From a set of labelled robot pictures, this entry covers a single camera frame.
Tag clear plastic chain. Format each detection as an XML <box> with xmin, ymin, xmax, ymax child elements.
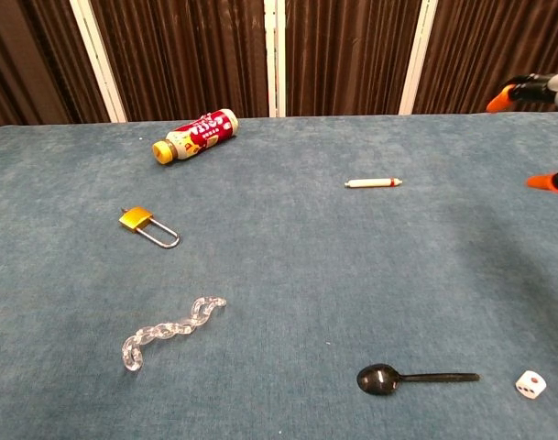
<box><xmin>120</xmin><ymin>296</ymin><xmax>228</xmax><ymax>373</ymax></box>

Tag small white die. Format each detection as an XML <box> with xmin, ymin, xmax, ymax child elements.
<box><xmin>515</xmin><ymin>369</ymin><xmax>547</xmax><ymax>401</ymax></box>

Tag brass padlock long shackle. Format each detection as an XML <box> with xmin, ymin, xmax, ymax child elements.
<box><xmin>118</xmin><ymin>205</ymin><xmax>181</xmax><ymax>250</ymax></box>

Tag red label drink bottle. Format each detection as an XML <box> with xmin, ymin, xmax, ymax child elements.
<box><xmin>151</xmin><ymin>108</ymin><xmax>239</xmax><ymax>166</ymax></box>

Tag white sausage stick red ends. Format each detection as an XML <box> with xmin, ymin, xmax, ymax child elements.
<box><xmin>345</xmin><ymin>177</ymin><xmax>404</xmax><ymax>190</ymax></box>

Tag black plastic spoon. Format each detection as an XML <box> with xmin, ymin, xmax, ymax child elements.
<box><xmin>356</xmin><ymin>363</ymin><xmax>482</xmax><ymax>396</ymax></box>

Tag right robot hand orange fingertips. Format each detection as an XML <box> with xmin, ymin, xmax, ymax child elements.
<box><xmin>485</xmin><ymin>71</ymin><xmax>558</xmax><ymax>193</ymax></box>

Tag brown pleated curtain panel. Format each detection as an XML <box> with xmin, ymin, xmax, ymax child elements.
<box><xmin>0</xmin><ymin>0</ymin><xmax>111</xmax><ymax>132</ymax></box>
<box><xmin>412</xmin><ymin>0</ymin><xmax>558</xmax><ymax>116</ymax></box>
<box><xmin>89</xmin><ymin>0</ymin><xmax>270</xmax><ymax>123</ymax></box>
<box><xmin>284</xmin><ymin>0</ymin><xmax>423</xmax><ymax>117</ymax></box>

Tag white screen frame post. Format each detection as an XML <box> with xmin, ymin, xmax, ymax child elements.
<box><xmin>69</xmin><ymin>0</ymin><xmax>128</xmax><ymax>124</ymax></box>
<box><xmin>263</xmin><ymin>0</ymin><xmax>288</xmax><ymax>118</ymax></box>
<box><xmin>398</xmin><ymin>0</ymin><xmax>439</xmax><ymax>116</ymax></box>

